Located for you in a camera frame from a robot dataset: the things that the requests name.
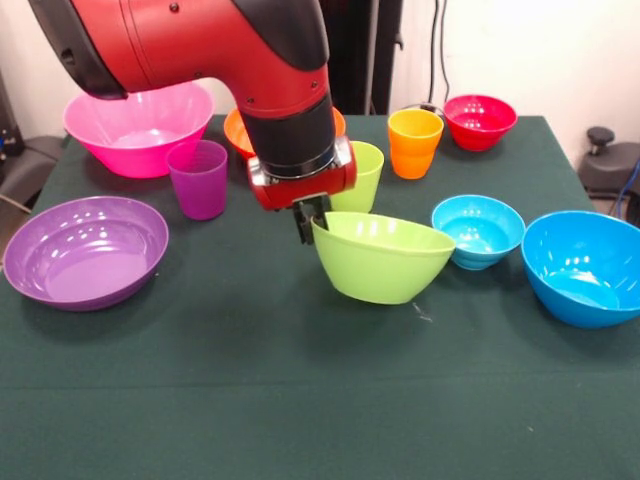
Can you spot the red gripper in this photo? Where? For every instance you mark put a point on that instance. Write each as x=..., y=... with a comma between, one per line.
x=305, y=190

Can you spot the green bowl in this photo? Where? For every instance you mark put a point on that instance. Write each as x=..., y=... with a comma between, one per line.
x=380, y=265

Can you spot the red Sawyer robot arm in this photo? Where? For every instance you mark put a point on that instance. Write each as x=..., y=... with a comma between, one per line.
x=225, y=50

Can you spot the green cup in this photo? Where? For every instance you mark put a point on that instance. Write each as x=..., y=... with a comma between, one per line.
x=367, y=180

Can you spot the orange bowl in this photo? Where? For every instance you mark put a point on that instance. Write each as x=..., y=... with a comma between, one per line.
x=237, y=135

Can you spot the orange cup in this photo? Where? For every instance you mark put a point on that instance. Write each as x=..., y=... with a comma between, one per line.
x=412, y=160

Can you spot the purple cup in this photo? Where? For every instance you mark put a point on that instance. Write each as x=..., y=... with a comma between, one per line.
x=200, y=190

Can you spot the dark green tablecloth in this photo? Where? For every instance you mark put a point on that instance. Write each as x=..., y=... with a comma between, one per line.
x=300, y=375

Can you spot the small blue bowl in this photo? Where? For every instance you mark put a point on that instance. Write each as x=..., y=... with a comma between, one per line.
x=480, y=235

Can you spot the small red bowl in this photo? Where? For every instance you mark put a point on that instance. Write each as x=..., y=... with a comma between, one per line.
x=477, y=125

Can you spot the large pink bowl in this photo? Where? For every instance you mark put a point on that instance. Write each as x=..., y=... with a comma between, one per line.
x=135, y=135

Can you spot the purple bowl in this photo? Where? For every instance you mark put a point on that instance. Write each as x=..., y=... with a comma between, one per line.
x=85, y=255

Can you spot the large blue bowl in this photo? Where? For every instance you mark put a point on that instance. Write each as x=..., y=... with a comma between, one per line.
x=575, y=260

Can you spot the dark grey stand base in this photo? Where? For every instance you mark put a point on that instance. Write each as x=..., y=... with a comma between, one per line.
x=30, y=165
x=615, y=165

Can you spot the black device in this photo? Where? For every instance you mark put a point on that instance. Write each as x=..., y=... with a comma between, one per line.
x=7, y=125

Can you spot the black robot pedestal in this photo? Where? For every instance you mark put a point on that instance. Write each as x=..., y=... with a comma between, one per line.
x=365, y=50

